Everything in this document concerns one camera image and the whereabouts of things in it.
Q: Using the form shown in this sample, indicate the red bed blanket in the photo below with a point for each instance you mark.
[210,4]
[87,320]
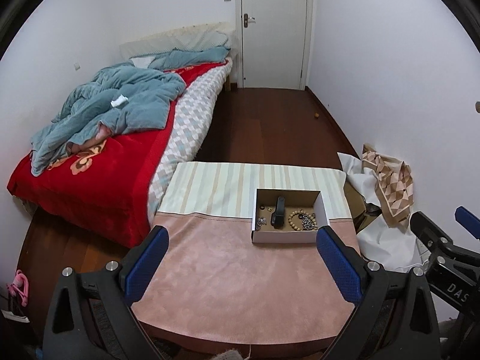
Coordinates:
[104,190]

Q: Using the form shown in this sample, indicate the white cardboard box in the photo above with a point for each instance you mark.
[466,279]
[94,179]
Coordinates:
[305,214]

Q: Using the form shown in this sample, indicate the pink and striped table cloth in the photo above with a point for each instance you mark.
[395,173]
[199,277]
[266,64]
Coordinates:
[215,284]

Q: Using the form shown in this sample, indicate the teal blue quilt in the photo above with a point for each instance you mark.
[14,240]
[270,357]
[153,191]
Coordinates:
[129,97]

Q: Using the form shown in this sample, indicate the pale pillow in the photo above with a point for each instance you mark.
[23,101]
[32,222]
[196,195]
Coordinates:
[197,37]

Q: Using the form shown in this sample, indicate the pink hanger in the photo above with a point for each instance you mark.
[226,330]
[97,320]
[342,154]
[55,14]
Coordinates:
[19,287]

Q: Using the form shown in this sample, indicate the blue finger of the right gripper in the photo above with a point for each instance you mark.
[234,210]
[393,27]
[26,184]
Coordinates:
[468,221]

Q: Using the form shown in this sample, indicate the beige geometric pattern scarf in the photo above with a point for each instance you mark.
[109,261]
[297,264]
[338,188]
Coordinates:
[394,186]

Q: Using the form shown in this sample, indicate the white door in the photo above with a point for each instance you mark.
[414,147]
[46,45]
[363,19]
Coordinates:
[274,43]

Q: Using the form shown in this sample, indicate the checkered bed sheet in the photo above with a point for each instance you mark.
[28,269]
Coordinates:
[192,119]

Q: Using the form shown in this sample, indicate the black smart band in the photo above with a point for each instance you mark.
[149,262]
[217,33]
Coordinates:
[278,215]

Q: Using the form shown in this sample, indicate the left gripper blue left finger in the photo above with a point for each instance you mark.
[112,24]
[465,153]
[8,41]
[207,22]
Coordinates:
[141,263]

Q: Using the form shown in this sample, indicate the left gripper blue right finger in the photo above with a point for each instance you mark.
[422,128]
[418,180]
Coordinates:
[348,270]

